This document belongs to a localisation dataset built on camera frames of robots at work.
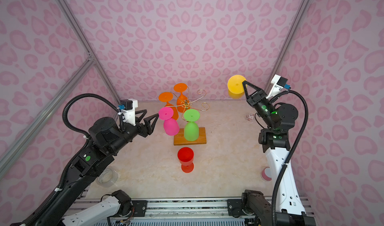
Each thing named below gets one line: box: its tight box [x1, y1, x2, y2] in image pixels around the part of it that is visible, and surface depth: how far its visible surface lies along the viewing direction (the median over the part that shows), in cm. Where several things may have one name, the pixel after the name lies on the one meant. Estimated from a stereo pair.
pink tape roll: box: [261, 166, 272, 181], surface depth 83 cm
